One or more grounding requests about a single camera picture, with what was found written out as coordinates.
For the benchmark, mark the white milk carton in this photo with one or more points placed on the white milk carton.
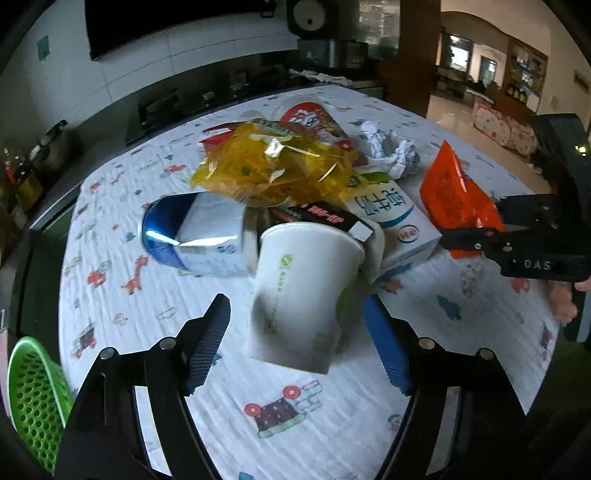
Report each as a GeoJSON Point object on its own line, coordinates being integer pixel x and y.
{"type": "Point", "coordinates": [397, 221]}

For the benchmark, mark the group of condiment bottles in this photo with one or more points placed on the group of condiment bottles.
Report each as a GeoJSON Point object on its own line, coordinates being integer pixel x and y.
{"type": "Point", "coordinates": [21, 182]}

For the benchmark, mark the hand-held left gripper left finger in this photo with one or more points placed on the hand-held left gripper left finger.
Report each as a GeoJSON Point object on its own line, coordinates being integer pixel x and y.
{"type": "Point", "coordinates": [207, 344]}

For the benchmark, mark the red snack tube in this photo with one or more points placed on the red snack tube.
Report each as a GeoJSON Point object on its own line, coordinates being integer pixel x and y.
{"type": "Point", "coordinates": [314, 120]}

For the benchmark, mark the person's right hand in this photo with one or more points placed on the person's right hand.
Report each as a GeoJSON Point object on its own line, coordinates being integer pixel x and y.
{"type": "Point", "coordinates": [565, 304]}

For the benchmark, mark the black wall panel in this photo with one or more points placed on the black wall panel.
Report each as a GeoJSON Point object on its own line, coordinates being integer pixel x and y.
{"type": "Point", "coordinates": [184, 23]}

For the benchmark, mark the crumpled white paper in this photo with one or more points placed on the crumpled white paper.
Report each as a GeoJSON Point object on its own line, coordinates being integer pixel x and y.
{"type": "Point", "coordinates": [390, 147]}

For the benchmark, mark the orange snack packet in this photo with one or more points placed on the orange snack packet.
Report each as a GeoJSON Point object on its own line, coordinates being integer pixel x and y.
{"type": "Point", "coordinates": [455, 194]}

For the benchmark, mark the green plastic basket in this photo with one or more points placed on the green plastic basket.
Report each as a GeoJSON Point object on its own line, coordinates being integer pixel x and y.
{"type": "Point", "coordinates": [34, 397]}

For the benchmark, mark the printed white tablecloth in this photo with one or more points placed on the printed white tablecloth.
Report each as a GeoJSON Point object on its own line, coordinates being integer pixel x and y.
{"type": "Point", "coordinates": [161, 300]}

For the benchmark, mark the black countertop appliance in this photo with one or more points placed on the black countertop appliance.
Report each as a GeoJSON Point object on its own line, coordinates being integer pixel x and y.
{"type": "Point", "coordinates": [332, 53]}

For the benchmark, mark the black gas stove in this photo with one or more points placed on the black gas stove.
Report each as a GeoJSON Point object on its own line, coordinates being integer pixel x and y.
{"type": "Point", "coordinates": [161, 110]}

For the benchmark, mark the white rag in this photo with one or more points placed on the white rag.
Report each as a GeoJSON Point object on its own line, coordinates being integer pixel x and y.
{"type": "Point", "coordinates": [323, 76]}

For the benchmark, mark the brown wooden pillar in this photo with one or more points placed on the brown wooden pillar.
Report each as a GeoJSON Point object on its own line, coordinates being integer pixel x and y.
{"type": "Point", "coordinates": [418, 50]}

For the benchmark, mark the wooden display cabinet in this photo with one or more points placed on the wooden display cabinet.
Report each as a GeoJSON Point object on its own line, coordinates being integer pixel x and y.
{"type": "Point", "coordinates": [526, 76]}

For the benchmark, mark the white paper cup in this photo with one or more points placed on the white paper cup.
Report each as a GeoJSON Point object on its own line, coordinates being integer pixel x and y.
{"type": "Point", "coordinates": [300, 295]}

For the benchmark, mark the yellow plastic wrapper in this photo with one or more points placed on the yellow plastic wrapper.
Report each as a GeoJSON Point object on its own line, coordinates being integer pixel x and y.
{"type": "Point", "coordinates": [272, 166]}

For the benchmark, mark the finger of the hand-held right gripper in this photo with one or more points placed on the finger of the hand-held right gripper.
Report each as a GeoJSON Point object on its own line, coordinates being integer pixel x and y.
{"type": "Point", "coordinates": [471, 242]}
{"type": "Point", "coordinates": [526, 210]}

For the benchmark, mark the blue white metal can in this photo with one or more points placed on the blue white metal can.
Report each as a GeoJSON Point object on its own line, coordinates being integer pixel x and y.
{"type": "Point", "coordinates": [203, 235]}

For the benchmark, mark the printed sofa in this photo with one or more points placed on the printed sofa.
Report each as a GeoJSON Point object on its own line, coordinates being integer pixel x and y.
{"type": "Point", "coordinates": [503, 129]}

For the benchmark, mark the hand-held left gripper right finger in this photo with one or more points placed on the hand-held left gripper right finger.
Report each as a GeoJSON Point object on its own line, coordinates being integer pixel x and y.
{"type": "Point", "coordinates": [385, 350]}

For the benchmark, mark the small black box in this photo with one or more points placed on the small black box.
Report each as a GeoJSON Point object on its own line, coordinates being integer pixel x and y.
{"type": "Point", "coordinates": [318, 214]}

